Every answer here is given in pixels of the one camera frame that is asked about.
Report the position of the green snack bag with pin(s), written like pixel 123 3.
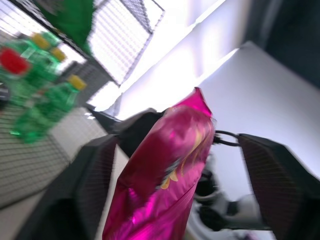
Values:
pixel 72 20

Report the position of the magenta foil snack bag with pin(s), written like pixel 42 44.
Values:
pixel 162 175

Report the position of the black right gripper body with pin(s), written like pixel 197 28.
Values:
pixel 140 130

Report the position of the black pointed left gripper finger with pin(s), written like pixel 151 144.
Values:
pixel 105 117

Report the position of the green bottle with red cap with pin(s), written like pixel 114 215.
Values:
pixel 15 62

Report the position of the green bottle with yellow cap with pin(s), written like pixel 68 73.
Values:
pixel 37 47
pixel 51 67
pixel 50 110

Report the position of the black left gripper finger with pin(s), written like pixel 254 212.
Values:
pixel 75 190
pixel 277 180

